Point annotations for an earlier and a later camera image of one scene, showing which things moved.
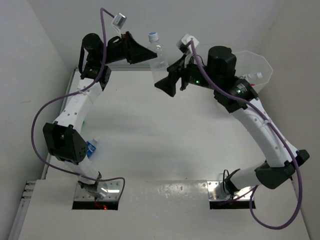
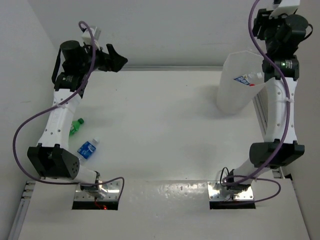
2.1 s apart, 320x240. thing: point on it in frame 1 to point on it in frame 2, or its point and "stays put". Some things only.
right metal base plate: x=216 y=192 stays put
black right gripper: x=178 y=69 to x=262 y=20
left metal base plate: x=113 y=193 stays put
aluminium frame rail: x=27 y=185 stays put
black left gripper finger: x=135 y=52 to x=116 y=62
